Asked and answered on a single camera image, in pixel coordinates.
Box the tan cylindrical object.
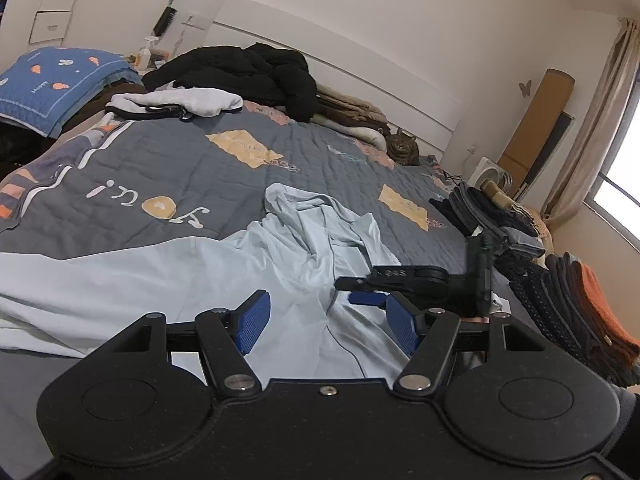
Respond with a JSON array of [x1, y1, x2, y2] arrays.
[[482, 180, 516, 208]]

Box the clothes stack with orange towel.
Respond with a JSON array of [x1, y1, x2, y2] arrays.
[[495, 250, 640, 386]]

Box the folded brown blankets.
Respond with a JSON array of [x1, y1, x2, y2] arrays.
[[310, 82, 396, 153]]

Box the dark bedside table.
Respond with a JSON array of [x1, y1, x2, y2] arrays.
[[0, 120, 56, 176]]

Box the beige curtain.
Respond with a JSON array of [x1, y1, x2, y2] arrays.
[[542, 17, 640, 216]]

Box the window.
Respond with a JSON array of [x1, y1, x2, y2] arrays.
[[582, 160, 640, 251]]

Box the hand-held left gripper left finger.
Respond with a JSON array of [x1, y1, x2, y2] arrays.
[[107, 290, 272, 400]]

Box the dark flat panel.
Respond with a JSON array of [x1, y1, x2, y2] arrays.
[[522, 112, 576, 200]]

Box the tabby cat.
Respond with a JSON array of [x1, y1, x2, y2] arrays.
[[385, 128, 421, 167]]

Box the white and grey garment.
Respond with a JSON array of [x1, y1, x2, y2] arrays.
[[105, 87, 244, 122]]

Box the white wardrobe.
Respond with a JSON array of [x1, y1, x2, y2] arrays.
[[27, 0, 93, 45]]

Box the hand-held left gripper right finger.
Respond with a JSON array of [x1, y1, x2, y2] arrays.
[[386, 292, 546, 400]]

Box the white headboard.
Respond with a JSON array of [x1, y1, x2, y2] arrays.
[[207, 0, 462, 156]]

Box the grey printed bed quilt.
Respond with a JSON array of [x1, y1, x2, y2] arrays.
[[0, 105, 531, 466]]

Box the white fan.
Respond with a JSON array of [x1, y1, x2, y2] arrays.
[[467, 156, 516, 196]]

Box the light blue hooded jacket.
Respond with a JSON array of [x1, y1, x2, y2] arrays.
[[0, 182, 416, 381]]

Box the black puffer jacket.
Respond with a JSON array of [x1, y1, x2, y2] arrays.
[[142, 42, 319, 123]]

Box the black hairbrush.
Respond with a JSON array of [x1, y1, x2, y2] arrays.
[[152, 5, 177, 40]]

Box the stack of dark folded clothes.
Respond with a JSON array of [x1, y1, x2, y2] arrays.
[[430, 180, 546, 266]]

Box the black cable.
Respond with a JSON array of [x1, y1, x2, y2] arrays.
[[435, 167, 468, 186]]

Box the blue printed pillow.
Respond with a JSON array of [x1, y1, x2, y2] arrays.
[[0, 46, 143, 138]]

